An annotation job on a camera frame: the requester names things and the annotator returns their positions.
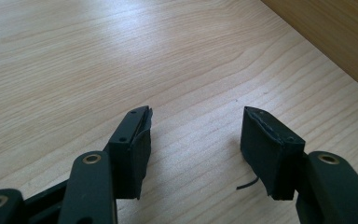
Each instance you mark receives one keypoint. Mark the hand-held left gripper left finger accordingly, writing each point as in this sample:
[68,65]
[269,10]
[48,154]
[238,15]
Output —
[130,155]

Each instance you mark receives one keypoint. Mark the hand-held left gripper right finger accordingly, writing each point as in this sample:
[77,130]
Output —
[270,155]

